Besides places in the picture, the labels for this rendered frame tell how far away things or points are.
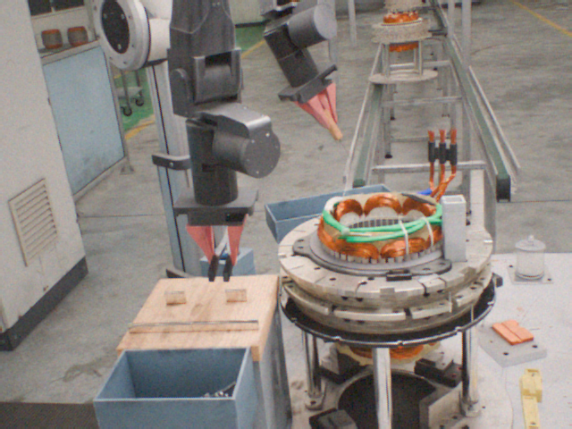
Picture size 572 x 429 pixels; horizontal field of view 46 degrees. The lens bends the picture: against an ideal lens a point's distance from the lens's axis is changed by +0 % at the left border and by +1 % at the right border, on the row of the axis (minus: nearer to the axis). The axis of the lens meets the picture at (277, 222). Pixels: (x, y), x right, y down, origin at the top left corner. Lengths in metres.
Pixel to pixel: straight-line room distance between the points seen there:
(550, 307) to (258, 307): 0.75
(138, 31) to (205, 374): 0.61
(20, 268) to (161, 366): 2.42
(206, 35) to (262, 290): 0.39
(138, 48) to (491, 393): 0.84
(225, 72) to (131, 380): 0.42
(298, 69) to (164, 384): 0.58
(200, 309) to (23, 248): 2.37
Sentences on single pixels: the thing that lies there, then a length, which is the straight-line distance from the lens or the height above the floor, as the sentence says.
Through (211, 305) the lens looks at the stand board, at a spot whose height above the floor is 1.06.
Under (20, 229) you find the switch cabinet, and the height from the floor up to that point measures 0.49.
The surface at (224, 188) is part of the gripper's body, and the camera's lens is 0.84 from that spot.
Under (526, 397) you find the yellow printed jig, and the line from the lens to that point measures 1.23.
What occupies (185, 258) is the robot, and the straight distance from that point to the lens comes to 1.41.
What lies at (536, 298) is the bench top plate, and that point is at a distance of 1.55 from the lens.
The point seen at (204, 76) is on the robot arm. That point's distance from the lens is 0.79.
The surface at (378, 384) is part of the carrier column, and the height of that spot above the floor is 0.93.
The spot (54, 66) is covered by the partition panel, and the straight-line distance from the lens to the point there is 4.77.
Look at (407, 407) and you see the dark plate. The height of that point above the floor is 0.78.
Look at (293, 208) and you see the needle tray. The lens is 1.34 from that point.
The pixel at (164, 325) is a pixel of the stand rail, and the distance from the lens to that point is 0.92.
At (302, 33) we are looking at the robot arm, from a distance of 1.14.
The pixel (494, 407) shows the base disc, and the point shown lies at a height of 0.80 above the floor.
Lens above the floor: 1.52
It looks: 22 degrees down
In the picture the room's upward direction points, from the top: 6 degrees counter-clockwise
